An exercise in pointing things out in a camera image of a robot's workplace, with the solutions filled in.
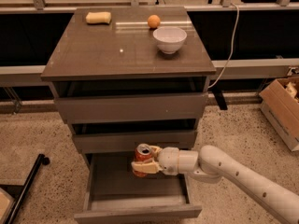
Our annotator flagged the white cable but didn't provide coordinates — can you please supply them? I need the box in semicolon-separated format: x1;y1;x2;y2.
206;3;240;90

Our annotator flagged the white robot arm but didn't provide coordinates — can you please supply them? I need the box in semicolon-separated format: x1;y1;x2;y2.
132;144;299;224

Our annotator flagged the open bottom drawer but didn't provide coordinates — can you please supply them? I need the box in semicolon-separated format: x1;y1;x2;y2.
75;152;202;224

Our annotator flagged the orange fruit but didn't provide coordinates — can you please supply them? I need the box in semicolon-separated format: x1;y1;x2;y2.
148;15;161;29

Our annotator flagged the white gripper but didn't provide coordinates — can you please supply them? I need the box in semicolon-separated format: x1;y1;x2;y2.
132;146;179;175

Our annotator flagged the yellow sponge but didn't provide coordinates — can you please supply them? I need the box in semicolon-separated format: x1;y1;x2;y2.
86;12;111;24

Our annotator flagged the grey drawer cabinet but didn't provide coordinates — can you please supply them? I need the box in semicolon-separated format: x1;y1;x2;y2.
40;6;217;224

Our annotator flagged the top drawer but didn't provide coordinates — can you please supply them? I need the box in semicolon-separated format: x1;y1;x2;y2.
55;93;207;124

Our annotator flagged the red coke can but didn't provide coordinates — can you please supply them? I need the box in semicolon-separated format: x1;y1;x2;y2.
133;143;154;178

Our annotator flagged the middle drawer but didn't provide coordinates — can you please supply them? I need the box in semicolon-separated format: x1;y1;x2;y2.
72;130;197;154

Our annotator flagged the black metal bar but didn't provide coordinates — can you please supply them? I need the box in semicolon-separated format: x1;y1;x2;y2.
0;154;50;224

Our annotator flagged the white bowl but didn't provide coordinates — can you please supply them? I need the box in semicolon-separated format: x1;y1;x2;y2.
153;26;187;54

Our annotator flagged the cardboard box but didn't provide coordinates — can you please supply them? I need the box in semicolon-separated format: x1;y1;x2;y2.
260;77;299;151

